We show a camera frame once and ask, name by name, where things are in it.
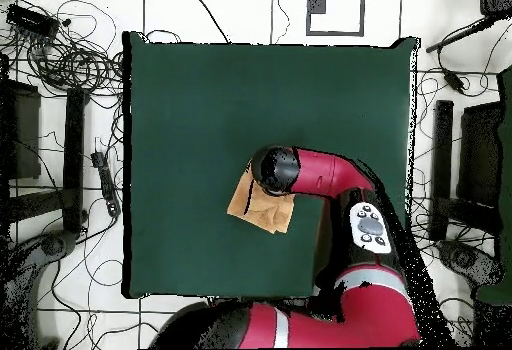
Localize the tan terry towel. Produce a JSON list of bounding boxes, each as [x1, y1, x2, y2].
[[226, 163, 296, 235]]

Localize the dark flat panel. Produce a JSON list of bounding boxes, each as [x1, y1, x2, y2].
[[456, 100, 504, 209], [0, 78, 42, 181]]

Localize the dark green table cloth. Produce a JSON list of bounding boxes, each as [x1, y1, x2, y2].
[[121, 30, 419, 300]]

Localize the black power strip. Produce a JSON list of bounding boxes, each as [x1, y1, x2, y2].
[[90, 150, 122, 218]]

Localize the black stand bar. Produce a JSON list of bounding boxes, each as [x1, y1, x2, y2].
[[62, 86, 90, 235], [428, 99, 455, 242]]

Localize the black power adapter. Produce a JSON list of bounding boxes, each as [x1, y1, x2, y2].
[[441, 67, 467, 96]]

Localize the black rod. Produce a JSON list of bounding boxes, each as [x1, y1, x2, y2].
[[424, 15, 499, 54]]

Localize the dark green hanging cloth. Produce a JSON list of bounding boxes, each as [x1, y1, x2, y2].
[[474, 65, 512, 306]]

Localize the black hub box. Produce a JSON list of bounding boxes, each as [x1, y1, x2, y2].
[[5, 2, 61, 38]]

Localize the black device box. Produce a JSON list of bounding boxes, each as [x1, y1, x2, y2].
[[478, 0, 512, 18]]

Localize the long black cable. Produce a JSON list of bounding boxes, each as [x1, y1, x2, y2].
[[186, 0, 232, 45]]

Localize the tangled black cables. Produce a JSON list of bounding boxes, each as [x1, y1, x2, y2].
[[0, 0, 125, 99]]

